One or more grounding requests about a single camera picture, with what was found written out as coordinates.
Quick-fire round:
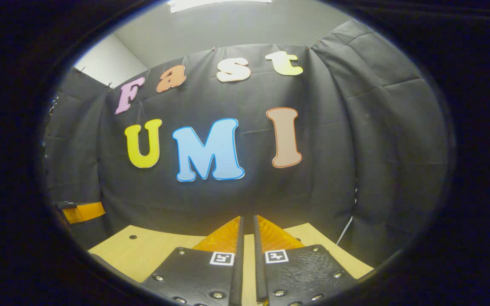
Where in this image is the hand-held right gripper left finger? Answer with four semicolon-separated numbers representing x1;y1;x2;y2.
141;215;245;306

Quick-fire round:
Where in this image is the light wooden desktop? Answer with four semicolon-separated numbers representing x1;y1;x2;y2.
88;222;374;306

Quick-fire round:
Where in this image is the white ceiling light panel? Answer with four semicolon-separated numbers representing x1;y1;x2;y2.
168;0;272;13

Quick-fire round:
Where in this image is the black backdrop cloth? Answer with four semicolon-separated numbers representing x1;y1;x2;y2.
43;19;452;268

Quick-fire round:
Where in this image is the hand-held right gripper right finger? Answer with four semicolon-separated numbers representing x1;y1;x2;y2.
253;215;358;306

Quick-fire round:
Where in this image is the white cable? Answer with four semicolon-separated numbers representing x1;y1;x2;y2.
336;216;354;246

